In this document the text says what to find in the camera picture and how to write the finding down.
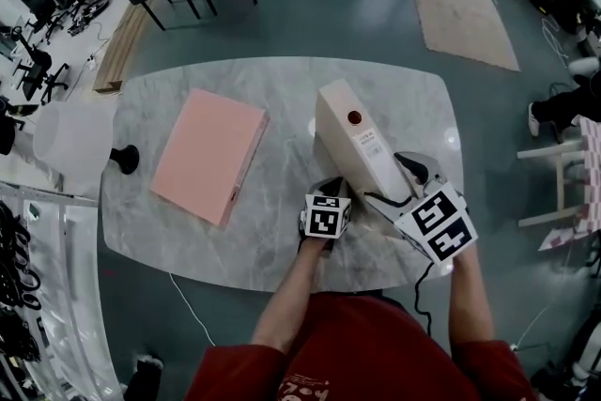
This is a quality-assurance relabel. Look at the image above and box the person's right forearm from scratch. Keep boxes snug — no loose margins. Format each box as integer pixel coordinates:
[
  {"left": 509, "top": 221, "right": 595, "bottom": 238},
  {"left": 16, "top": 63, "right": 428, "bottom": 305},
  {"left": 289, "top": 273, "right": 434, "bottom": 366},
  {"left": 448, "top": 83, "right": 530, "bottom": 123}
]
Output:
[{"left": 448, "top": 243, "right": 497, "bottom": 361}]

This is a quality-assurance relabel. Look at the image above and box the beige binder with label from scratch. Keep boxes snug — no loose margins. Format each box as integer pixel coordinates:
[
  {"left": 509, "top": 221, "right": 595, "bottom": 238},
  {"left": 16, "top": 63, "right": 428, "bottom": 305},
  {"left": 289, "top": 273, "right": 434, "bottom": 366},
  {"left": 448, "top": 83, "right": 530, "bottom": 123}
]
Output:
[{"left": 315, "top": 78, "right": 414, "bottom": 203}]

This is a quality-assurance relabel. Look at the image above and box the white power cable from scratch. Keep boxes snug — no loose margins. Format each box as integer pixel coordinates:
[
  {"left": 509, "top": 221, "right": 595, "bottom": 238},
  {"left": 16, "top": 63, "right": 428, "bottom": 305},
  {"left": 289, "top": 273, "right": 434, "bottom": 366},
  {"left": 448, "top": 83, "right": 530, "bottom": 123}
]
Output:
[{"left": 168, "top": 271, "right": 215, "bottom": 347}]

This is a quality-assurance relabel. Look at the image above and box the person's red shirt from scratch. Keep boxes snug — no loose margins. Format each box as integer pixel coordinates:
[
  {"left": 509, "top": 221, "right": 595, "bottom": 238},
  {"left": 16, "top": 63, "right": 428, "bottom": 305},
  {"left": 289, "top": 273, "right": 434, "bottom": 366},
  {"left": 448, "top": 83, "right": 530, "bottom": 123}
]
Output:
[{"left": 185, "top": 290, "right": 539, "bottom": 401}]

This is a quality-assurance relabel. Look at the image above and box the black folding bike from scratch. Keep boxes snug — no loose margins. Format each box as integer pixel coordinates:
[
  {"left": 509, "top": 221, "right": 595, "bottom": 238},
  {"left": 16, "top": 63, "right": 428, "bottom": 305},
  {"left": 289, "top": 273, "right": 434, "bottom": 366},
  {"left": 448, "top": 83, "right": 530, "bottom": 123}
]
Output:
[{"left": 68, "top": 0, "right": 113, "bottom": 38}]

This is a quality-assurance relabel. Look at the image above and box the pink binder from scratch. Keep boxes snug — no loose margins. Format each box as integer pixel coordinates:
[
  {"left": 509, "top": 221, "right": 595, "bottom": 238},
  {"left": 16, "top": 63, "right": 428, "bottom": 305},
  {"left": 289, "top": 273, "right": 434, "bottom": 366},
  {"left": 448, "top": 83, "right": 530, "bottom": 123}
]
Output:
[{"left": 149, "top": 87, "right": 271, "bottom": 229}]

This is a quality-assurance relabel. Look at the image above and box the white metal rack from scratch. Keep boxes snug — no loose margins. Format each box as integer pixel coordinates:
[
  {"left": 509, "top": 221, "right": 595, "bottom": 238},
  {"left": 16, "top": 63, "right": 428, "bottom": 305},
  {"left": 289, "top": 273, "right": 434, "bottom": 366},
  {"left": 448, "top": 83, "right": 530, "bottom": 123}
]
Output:
[{"left": 0, "top": 182, "right": 102, "bottom": 401}]

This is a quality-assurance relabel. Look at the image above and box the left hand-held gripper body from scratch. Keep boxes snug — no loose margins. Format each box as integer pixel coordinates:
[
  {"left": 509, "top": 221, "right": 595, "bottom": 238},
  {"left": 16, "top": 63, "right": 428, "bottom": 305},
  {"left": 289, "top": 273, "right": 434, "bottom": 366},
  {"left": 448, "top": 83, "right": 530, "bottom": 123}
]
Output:
[{"left": 297, "top": 193, "right": 354, "bottom": 254}]

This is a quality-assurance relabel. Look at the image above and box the white coiled floor cable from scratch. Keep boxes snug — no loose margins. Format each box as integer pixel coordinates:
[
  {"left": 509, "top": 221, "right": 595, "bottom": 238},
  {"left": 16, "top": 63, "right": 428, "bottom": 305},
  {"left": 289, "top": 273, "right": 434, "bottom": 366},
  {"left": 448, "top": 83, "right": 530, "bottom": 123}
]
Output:
[{"left": 542, "top": 16, "right": 570, "bottom": 62}]

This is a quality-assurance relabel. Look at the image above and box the white adapter cable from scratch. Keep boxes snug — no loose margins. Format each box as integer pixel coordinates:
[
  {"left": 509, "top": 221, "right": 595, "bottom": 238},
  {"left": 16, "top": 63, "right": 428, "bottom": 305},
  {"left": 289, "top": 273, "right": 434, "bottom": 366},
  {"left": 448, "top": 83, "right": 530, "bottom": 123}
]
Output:
[{"left": 511, "top": 304, "right": 551, "bottom": 352}]

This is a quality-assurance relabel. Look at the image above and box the black office chair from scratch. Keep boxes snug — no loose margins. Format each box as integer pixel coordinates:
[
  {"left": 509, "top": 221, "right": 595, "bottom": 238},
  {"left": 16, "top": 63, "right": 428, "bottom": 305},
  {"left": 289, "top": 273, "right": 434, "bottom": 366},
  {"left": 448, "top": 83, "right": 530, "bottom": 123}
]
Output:
[
  {"left": 27, "top": 0, "right": 90, "bottom": 46},
  {"left": 11, "top": 49, "right": 70, "bottom": 105}
]

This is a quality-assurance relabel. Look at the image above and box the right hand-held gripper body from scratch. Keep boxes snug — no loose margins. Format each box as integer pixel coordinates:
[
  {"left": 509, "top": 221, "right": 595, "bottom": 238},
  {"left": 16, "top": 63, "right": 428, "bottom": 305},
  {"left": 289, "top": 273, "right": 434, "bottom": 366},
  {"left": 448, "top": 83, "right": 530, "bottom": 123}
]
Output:
[{"left": 393, "top": 180, "right": 480, "bottom": 268}]

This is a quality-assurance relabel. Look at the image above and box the low wooden platform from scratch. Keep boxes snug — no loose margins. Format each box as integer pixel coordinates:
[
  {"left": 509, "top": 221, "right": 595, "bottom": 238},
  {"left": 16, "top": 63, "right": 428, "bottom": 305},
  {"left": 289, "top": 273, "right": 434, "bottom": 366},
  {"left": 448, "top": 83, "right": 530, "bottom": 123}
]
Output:
[{"left": 92, "top": 2, "right": 151, "bottom": 94}]

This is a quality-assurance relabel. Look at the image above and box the large beige rug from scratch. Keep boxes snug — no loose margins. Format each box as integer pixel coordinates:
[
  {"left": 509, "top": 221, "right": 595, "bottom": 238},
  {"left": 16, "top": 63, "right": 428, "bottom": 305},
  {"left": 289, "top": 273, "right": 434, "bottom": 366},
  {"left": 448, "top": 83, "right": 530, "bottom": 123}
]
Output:
[{"left": 393, "top": 0, "right": 521, "bottom": 72}]

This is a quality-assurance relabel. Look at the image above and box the white shade table lamp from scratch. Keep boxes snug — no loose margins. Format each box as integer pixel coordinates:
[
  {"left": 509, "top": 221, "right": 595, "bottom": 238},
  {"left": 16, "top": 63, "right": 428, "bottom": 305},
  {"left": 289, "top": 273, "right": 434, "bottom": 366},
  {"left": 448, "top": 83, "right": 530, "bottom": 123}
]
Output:
[{"left": 33, "top": 100, "right": 141, "bottom": 183}]

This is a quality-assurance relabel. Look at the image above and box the person's left forearm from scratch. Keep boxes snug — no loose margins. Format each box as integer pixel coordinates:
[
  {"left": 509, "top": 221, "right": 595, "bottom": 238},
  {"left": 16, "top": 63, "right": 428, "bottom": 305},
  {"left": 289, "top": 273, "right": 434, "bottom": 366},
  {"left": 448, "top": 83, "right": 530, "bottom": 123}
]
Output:
[{"left": 251, "top": 239, "right": 326, "bottom": 353}]

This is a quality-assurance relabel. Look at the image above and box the pile of black strap gear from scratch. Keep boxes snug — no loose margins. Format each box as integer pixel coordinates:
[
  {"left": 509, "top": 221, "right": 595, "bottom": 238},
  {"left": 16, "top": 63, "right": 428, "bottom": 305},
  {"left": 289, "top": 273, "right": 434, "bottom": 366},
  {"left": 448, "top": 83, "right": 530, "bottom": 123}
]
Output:
[{"left": 0, "top": 201, "right": 43, "bottom": 362}]

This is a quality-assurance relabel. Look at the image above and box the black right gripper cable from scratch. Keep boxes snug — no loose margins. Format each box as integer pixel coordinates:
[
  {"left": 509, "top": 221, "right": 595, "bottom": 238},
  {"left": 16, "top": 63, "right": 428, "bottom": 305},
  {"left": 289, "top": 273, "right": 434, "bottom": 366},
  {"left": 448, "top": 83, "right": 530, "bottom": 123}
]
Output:
[{"left": 413, "top": 261, "right": 436, "bottom": 335}]

